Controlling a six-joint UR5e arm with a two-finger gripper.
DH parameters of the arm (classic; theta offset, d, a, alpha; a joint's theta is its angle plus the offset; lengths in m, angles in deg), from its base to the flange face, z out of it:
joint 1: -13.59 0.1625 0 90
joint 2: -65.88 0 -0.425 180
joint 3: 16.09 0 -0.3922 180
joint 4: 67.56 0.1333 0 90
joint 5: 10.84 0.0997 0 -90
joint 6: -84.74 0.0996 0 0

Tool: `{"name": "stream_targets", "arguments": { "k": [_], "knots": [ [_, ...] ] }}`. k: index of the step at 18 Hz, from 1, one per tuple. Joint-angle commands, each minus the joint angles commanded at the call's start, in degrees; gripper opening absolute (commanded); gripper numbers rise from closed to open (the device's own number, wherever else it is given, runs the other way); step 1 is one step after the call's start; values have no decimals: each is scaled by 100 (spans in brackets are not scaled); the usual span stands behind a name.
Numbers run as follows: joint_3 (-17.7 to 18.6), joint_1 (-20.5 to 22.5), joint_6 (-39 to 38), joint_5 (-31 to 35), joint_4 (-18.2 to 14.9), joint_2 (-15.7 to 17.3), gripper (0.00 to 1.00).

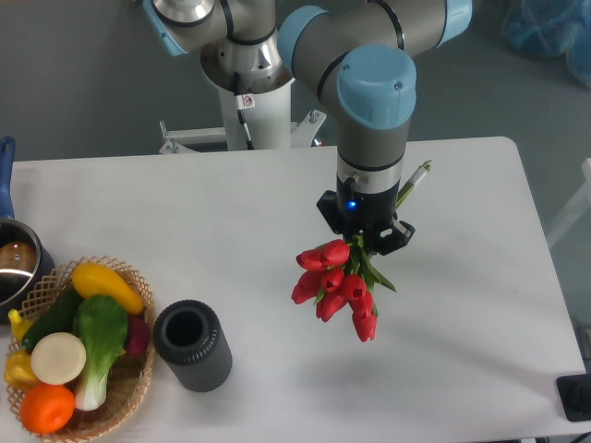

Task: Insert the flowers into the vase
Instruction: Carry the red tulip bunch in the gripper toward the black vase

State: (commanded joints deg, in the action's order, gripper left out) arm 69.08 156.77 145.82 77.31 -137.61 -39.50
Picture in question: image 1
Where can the woven wicker basket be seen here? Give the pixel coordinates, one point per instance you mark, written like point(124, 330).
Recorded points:
point(130, 375)

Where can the small yellow banana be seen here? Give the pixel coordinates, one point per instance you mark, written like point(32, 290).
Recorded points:
point(18, 324)

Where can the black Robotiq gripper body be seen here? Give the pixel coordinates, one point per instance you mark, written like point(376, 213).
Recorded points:
point(365, 212)

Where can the white furniture frame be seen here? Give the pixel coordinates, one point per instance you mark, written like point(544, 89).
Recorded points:
point(576, 206)

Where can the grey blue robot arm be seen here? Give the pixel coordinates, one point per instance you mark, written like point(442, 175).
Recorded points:
point(360, 67)

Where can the yellow bell pepper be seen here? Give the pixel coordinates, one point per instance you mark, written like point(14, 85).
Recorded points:
point(18, 371)

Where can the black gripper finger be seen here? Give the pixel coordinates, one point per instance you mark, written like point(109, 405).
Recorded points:
point(388, 236)
point(330, 205)

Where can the red tulip bouquet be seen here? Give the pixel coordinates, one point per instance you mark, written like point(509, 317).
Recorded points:
point(339, 273)

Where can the black device at edge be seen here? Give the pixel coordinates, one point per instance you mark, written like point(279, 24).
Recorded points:
point(574, 391)

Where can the blue handled saucepan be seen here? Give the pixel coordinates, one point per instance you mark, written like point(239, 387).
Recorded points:
point(24, 260)

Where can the purple red onion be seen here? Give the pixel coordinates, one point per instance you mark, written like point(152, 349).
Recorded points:
point(138, 336)

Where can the blue plastic bag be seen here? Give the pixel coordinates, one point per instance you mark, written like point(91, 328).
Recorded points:
point(550, 30)

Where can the dark green cucumber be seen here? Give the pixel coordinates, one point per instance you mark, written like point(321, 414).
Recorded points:
point(57, 318)

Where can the green bok choy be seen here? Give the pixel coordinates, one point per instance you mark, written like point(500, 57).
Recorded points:
point(101, 325)

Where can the orange fruit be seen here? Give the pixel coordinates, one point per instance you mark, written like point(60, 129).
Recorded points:
point(47, 408)

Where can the dark grey ribbed vase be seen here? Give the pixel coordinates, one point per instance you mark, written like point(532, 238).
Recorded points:
point(189, 337)

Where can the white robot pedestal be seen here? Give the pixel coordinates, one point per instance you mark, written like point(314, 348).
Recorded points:
point(254, 91)

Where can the white round radish slice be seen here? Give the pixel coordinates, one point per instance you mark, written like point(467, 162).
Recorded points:
point(58, 358)

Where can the yellow squash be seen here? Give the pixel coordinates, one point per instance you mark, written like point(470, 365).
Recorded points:
point(91, 279)

